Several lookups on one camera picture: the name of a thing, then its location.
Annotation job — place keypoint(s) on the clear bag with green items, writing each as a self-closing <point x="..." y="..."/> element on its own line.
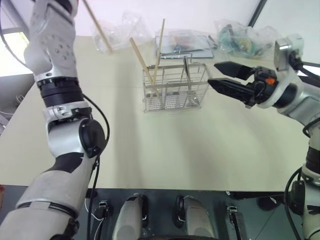
<point x="240" y="40"/>

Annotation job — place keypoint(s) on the metal spoon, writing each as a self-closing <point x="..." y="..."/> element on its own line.
<point x="187" y="72"/>

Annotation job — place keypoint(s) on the empty clear plastic bag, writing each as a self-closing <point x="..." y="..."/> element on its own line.
<point x="125" y="32"/>

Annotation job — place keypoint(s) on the grey rounded leg cover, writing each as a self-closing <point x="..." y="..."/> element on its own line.
<point x="197" y="220"/>
<point x="130" y="217"/>

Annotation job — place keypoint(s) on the wooden chopstick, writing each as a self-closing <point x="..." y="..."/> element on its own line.
<point x="140" y="56"/>
<point x="98" y="28"/>
<point x="159" y="45"/>

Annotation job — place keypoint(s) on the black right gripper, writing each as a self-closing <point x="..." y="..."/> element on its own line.
<point x="262" y="80"/>

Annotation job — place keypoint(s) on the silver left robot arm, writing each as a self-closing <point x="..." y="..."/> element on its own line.
<point x="57" y="50"/>

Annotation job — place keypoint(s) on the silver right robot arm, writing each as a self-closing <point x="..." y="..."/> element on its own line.
<point x="308" y="101"/>

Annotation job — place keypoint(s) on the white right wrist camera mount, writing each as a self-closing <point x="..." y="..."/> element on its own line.
<point x="287" y="78"/>

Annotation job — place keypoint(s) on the dark window frame strip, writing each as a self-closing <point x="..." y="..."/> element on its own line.
<point x="257" y="12"/>

